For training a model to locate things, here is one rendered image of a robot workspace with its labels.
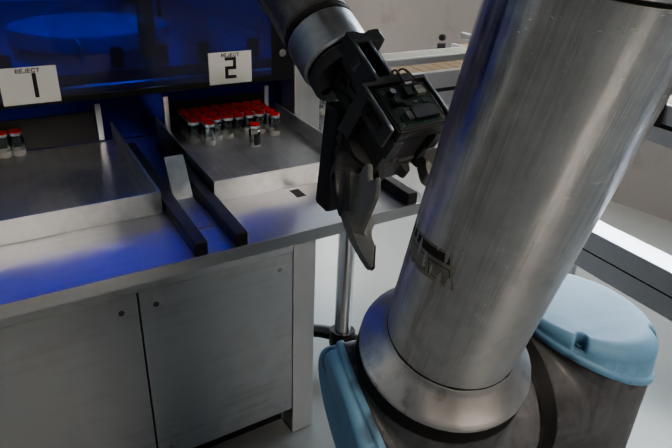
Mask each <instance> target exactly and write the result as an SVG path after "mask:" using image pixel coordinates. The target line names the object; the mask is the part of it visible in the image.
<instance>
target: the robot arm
mask: <svg viewBox="0 0 672 448"><path fill-rule="evenodd" d="M257 2H258V4H259V6H260V7H261V9H262V10H263V12H264V13H265V14H266V15H267V16H268V18H269V19H270V21H271V23H272V24H273V26H274V28H275V30H276V31H277V33H278V35H279V36H280V38H281V40H282V42H283V43H284V45H285V47H286V48H287V50H288V52H289V55H290V57H291V58H292V60H293V62H294V64H295V65H296V67H297V69H298V70H299V72H300V74H301V76H302V77H303V79H304V81H305V82H306V83H307V84H308V85H309V86H310V87H312V89H313V91H314V93H315V94H316V96H317V97H318V98H319V99H321V100H323V101H332V102H327V103H326V108H325V117H324V127H323V136H322V145H321V155H320V164H319V173H318V183H317V192H316V202H317V203H318V204H319V205H320V206H321V207H322V208H323V209H324V210H325V211H333V210H337V211H338V215H339V216H340V217H341V219H342V222H343V226H344V228H345V231H346V233H347V236H348V238H349V240H350V242H351V244H352V246H353V248H354V250H355V252H356V253H357V255H358V257H359V259H360V260H361V262H362V263H363V265H364V267H365V268H366V269H367V270H371V271H373V270H374V268H375V256H376V245H374V241H373V238H372V229H373V227H374V225H375V223H374V220H373V218H372V213H373V211H374V208H375V206H376V204H377V201H378V198H379V195H380V189H381V181H382V180H383V178H385V177H389V176H393V175H397V176H399V177H400V178H404V177H405V176H406V175H407V174H408V172H409V171H410V167H409V163H410V162H411V163H412V164H413V165H414V166H415V167H418V168H417V171H418V175H419V179H420V182H421V184H423V185H424V186H426V187H425V190H424V194H423V197H422V200H421V204H420V207H419V210H418V214H417V217H416V220H415V224H414V227H413V230H412V234H411V237H410V240H409V244H408V247H407V250H406V254H405V257H404V261H403V264H402V267H401V271H400V274H399V277H398V281H397V284H396V287H394V288H392V289H390V290H388V291H386V292H385V293H383V294H382V295H380V296H379V297H378V298H377V299H376V300H375V301H374V302H373V303H372V304H371V305H370V307H369V308H368V310H367V311H366V313H365V315H364V317H363V320H362V323H361V326H360V329H359V333H358V337H357V339H356V340H353V341H348V342H344V341H343V340H339V341H337V343H336V344H335V345H332V346H328V347H326V348H324V349H323V350H322V352H321V354H320V356H319V361H318V371H319V381H320V387H321V393H322V398H323V403H324V407H325V411H326V415H327V419H328V423H329V427H330V430H331V433H332V437H333V440H334V443H335V446H336V448H626V446H627V443H628V440H629V437H630V434H631V432H632V429H633V426H634V423H635V420H636V417H637V415H638V412H639V409H640V406H641V403H642V401H643V398H644V395H645V392H646V389H647V386H648V385H649V384H651V383H652V381H653V379H654V376H655V373H654V369H653V368H654V365H655V361H656V358H657V354H658V350H659V342H658V337H657V333H656V330H655V328H654V326H653V325H652V323H651V322H650V320H649V319H648V318H647V317H646V315H645V314H644V313H643V312H642V311H641V310H640V309H639V308H638V307H636V306H635V305H634V304H633V303H631V302H630V301H629V300H627V299H626V298H624V297H623V296H621V295H620V294H618V293H616V292H615V291H613V290H611V289H609V288H607V287H605V286H603V285H601V284H598V283H596V282H593V281H591V280H588V279H585V278H582V277H579V276H576V275H572V274H568V273H569V271H570V269H571V267H572V266H573V264H574V262H575V260H576V259H577V257H578V255H579V254H580V252H581V250H582V248H583V247H584V245H585V243H586V241H587V240H588V238H589V236H590V234H591V233H592V231H593V229H594V228H595V226H596V224H597V222H598V221H599V219H600V217H601V215H602V214H603V212H604V210H605V208H606V207H607V205H608V203H609V202H610V200H611V198H612V196H613V195H614V193H615V191H616V189H617V188H618V186H619V184H620V182H621V181H622V179H623V177H624V176H625V174H626V172H627V170H628V169H629V167H630V165H631V163H632V162H633V160H634V158H635V156H636V155H637V153H638V151H639V150H640V148H641V146H642V144H643V143H644V141H645V139H646V137H647V136H648V134H649V132H650V130H651V129H652V127H653V125H654V124H655V122H656V120H657V118H658V117H659V115H660V113H661V111H662V110H663V108H664V106H665V104H666V103H667V101H668V99H669V98H670V96H671V94H672V0H481V3H480V6H479V9H478V13H477V16H476V19H475V23H474V26H473V30H472V33H471V36H470V40H469V43H468V46H467V50H466V53H465V56H464V60H463V63H462V66H461V70H460V73H459V76H458V80H457V83H456V86H455V90H454V93H453V96H452V100H451V103H450V107H449V109H448V107H447V106H446V105H445V103H444V102H443V100H442V99H441V97H440V96H439V94H438V93H437V91H436V90H435V89H434V87H433V86H432V84H431V83H430V81H429V80H428V78H427V77H426V76H425V74H418V75H412V74H411V73H410V72H409V71H408V70H407V69H405V68H400V69H399V70H397V69H393V70H391V68H390V67H389V65H388V64H387V62H386V61H385V59H384V58H383V56H382V55H381V53H380V52H379V49H380V48H381V46H382V44H383V42H384V40H385V38H384V37H383V35H382V34H381V33H380V31H379V30H378V29H371V30H368V31H367V32H364V30H363V29H362V27H361V26H360V24H359V22H358V21H357V19H356V18H355V16H354V15H353V13H352V11H351V9H350V8H349V6H348V5H347V3H346V2H345V0H257ZM401 70H404V71H405V72H407V73H401V74H400V71H401ZM394 71H396V72H397V73H396V74H394V73H393V72H394ZM408 81H412V83H410V84H405V82H408ZM413 82H414V83H413ZM401 84H402V85H401ZM403 84H404V85H403ZM429 91H430V92H431V93H430V92H429ZM431 94H432V95H433V96H432V95H431ZM433 97H434V98H435V99H436V101H437V102H438V103H437V102H436V101H435V99H434V98H433ZM337 100H339V101H337ZM438 104H439V105H440V106H439V105H438ZM440 107H441V108H442V109H441V108H440ZM442 110H443V111H442ZM438 142H439V143H438ZM437 143H438V147H435V146H436V144H437Z"/></svg>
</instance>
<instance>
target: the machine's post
mask: <svg viewBox="0 0 672 448"><path fill-rule="evenodd" d="M293 73H294V79H289V80H281V106H282V107H284V108H285V109H287V110H289V111H290V112H292V113H293V114H295V115H297V116H298V117H300V118H301V119H303V120H304V121H306V122H308V123H309V124H311V125H312V126H314V127H316V128H317V129H319V100H320V99H319V98H318V97H317V96H316V94H315V93H314V91H313V89H312V87H310V86H309V85H308V84H307V83H306V82H305V81H304V79H303V77H302V76H301V74H300V72H299V70H298V69H297V67H296V65H295V64H294V62H293ZM292 253H293V270H292V408H291V409H289V410H287V411H284V412H283V418H284V420H285V421H286V423H287V424H288V426H289V428H290V429H291V431H292V432H294V431H297V430H299V429H301V428H304V427H306V426H309V425H311V415H312V376H313V336H314V297H315V258H316V240H313V241H309V242H305V243H301V244H298V245H294V246H293V252H292Z"/></svg>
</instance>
